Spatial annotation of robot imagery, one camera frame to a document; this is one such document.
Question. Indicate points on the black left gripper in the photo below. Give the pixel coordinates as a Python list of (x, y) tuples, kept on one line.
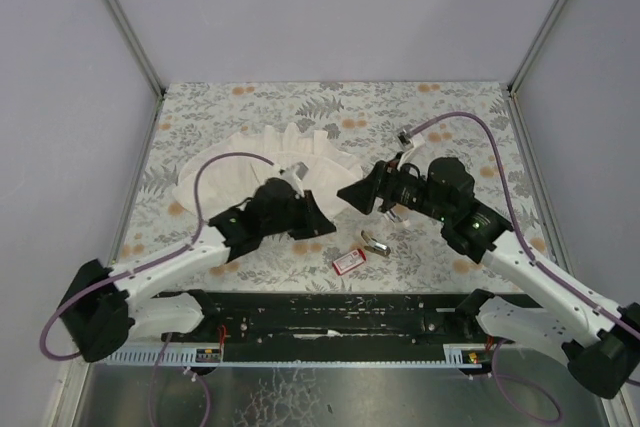
[(300, 214)]

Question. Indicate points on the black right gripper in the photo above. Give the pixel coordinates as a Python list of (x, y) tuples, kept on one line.
[(382, 188)]

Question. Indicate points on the red white staples box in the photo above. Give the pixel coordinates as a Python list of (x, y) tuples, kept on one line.
[(349, 262)]

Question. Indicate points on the brown small stapler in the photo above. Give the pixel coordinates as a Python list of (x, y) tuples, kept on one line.
[(373, 245)]

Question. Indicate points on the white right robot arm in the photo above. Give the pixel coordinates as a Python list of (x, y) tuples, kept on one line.
[(593, 336)]

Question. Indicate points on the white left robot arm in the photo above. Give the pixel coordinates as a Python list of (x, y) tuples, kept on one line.
[(98, 307)]

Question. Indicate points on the white folded cloth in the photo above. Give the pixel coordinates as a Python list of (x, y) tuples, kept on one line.
[(232, 170)]

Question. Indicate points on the floral table mat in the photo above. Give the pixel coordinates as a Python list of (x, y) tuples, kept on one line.
[(474, 123)]

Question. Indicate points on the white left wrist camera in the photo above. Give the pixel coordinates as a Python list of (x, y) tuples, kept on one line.
[(294, 176)]

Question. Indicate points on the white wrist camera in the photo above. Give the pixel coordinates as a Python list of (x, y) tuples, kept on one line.
[(294, 176), (410, 144)]

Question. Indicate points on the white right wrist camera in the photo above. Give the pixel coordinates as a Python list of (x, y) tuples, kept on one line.
[(410, 144)]

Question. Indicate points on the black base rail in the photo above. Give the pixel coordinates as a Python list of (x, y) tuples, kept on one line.
[(248, 317)]

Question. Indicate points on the right aluminium frame post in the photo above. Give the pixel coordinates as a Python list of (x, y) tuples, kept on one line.
[(536, 46)]

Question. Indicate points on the aluminium frame post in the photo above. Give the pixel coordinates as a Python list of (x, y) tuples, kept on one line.
[(536, 46), (134, 46)]

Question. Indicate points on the white cable duct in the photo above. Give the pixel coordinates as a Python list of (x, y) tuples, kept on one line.
[(322, 352)]

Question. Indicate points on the left aluminium frame post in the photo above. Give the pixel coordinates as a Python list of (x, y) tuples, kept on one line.
[(134, 46)]

